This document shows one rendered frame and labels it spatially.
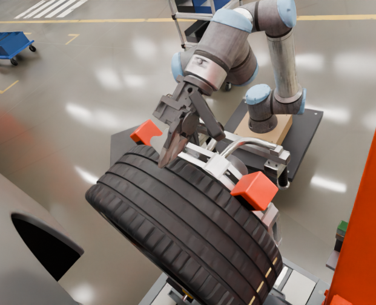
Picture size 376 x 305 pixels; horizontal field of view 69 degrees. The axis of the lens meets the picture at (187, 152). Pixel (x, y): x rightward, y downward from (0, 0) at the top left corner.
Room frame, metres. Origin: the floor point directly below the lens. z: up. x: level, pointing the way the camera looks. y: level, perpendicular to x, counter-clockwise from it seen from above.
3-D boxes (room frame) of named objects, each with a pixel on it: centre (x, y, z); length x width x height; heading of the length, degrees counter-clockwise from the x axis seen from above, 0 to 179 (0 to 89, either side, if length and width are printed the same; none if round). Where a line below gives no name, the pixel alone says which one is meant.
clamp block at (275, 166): (0.55, -0.27, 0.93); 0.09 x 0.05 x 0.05; 123
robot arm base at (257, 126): (1.27, -0.53, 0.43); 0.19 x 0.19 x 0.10
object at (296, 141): (1.27, -0.54, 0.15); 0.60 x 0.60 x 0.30; 39
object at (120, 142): (1.69, 0.39, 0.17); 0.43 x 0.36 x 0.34; 173
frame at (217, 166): (0.59, 0.00, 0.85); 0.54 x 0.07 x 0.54; 33
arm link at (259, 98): (1.27, -0.54, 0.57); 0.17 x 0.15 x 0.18; 52
